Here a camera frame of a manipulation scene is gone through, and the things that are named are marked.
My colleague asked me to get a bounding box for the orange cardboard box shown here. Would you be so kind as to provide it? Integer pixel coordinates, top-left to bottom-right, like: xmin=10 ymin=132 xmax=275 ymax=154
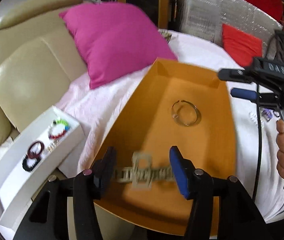
xmin=97 ymin=59 xmax=236 ymax=235

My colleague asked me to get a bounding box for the white pink bed blanket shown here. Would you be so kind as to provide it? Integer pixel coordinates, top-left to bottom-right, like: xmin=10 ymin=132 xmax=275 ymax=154
xmin=0 ymin=33 xmax=284 ymax=222

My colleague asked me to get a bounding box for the maroon hair tie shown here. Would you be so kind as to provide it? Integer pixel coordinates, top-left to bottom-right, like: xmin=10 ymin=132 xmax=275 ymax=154
xmin=26 ymin=141 xmax=45 ymax=160

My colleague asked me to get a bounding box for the patterned small pouch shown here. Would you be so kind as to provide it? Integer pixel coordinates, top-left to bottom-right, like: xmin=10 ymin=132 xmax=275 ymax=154
xmin=158 ymin=29 xmax=172 ymax=43

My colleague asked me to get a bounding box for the magenta pillow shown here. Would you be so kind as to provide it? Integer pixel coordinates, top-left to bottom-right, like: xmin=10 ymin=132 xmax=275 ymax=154
xmin=59 ymin=2 xmax=177 ymax=89

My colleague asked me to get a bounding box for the silver foil insulation mat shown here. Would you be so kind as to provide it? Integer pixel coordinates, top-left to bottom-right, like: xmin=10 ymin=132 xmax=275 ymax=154
xmin=179 ymin=0 xmax=282 ymax=54

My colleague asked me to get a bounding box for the red cushion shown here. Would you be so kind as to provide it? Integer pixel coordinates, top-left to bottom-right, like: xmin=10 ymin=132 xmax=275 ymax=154
xmin=222 ymin=24 xmax=262 ymax=67

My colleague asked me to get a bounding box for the silver bangle bracelet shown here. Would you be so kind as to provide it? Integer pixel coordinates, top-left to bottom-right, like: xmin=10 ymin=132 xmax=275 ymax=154
xmin=170 ymin=100 xmax=202 ymax=127

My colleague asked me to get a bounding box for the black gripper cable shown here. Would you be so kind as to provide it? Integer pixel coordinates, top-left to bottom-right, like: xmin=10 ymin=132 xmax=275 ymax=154
xmin=251 ymin=83 xmax=263 ymax=201

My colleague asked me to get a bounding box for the white jewelry box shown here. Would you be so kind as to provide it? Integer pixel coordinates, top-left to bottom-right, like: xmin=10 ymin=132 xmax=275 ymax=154
xmin=0 ymin=106 xmax=84 ymax=228

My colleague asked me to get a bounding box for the multicolour bead bracelet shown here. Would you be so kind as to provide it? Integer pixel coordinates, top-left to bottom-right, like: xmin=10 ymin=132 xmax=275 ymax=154
xmin=48 ymin=118 xmax=72 ymax=140

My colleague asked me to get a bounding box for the beige hair claw clip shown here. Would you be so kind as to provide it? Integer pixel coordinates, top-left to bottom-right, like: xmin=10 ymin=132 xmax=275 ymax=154
xmin=112 ymin=152 xmax=175 ymax=190

